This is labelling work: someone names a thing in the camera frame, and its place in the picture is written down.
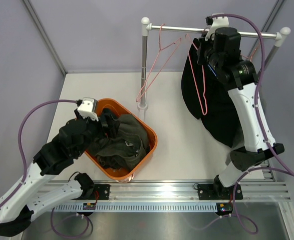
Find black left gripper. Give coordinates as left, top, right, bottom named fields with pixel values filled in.
left=75, top=108, right=120, bottom=158

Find pink hanger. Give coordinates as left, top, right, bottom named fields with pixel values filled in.
left=185, top=33, right=208, bottom=116
left=241, top=43, right=260, bottom=62
left=135, top=23, right=182, bottom=108

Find olive green shorts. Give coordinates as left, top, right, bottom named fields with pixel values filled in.
left=87, top=114, right=149, bottom=172

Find black shorts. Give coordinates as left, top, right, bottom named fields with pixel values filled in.
left=181, top=38, right=240, bottom=148

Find navy blue shorts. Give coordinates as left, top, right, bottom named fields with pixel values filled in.
left=99, top=108, right=120, bottom=138

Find blue hanger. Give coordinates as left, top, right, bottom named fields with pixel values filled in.
left=207, top=64, right=217, bottom=77

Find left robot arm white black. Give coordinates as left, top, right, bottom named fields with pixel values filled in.
left=0, top=116, right=105, bottom=237

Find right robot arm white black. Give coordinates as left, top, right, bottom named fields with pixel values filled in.
left=197, top=27, right=284, bottom=200

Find grey shorts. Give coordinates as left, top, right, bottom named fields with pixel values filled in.
left=231, top=128, right=244, bottom=150

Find orange plastic basket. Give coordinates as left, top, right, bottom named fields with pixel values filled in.
left=85, top=98, right=158, bottom=183

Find metal clothes rack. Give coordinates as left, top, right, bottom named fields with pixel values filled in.
left=137, top=13, right=291, bottom=111

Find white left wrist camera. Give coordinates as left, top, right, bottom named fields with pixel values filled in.
left=74, top=97, right=99, bottom=122

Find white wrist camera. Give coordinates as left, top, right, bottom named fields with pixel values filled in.
left=205, top=16, right=229, bottom=42
left=74, top=97, right=99, bottom=122

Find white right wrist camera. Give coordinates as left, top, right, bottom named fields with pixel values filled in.
left=205, top=16, right=229, bottom=42

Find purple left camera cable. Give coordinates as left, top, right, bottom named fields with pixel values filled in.
left=0, top=99, right=81, bottom=221

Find purple camera cable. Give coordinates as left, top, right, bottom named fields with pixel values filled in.
left=211, top=13, right=294, bottom=202
left=0, top=99, right=81, bottom=221

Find slotted cable duct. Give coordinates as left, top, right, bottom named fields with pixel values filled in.
left=55, top=202, right=219, bottom=213

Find purple left floor cable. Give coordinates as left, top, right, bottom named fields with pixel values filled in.
left=50, top=208, right=94, bottom=238

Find purple floor cable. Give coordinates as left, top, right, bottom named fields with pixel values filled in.
left=184, top=201, right=259, bottom=235
left=50, top=208, right=94, bottom=238

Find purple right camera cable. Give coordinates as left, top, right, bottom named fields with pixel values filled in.
left=211, top=13, right=294, bottom=202

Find aluminium mounting rail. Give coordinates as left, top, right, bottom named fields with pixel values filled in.
left=36, top=181, right=291, bottom=203

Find purple right floor cable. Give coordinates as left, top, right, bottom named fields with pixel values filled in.
left=184, top=201, right=259, bottom=235

